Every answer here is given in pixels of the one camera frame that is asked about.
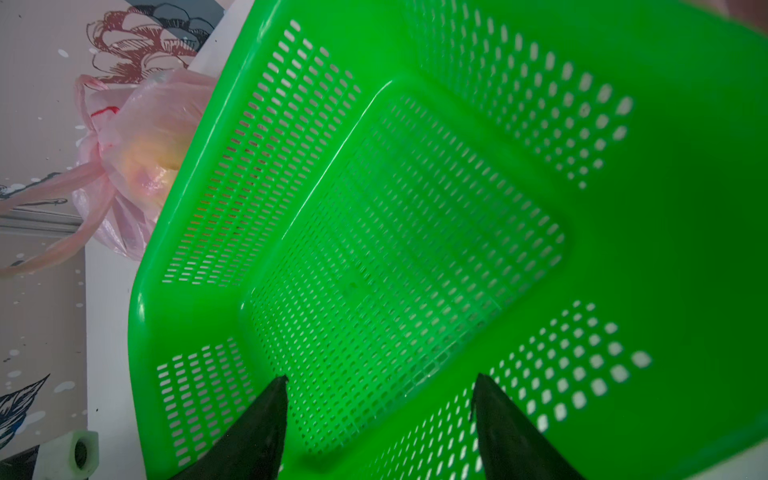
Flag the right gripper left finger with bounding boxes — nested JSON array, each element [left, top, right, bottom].
[[175, 375, 288, 480]]

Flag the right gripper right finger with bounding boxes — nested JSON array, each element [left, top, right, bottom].
[[470, 373, 583, 479]]

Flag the green plastic basket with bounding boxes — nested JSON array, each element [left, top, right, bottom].
[[128, 1, 767, 479]]

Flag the pink plastic bag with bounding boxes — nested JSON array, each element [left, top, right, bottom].
[[1, 69, 216, 277]]

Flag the orange fruit in bag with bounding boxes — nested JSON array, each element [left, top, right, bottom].
[[117, 131, 191, 195]]

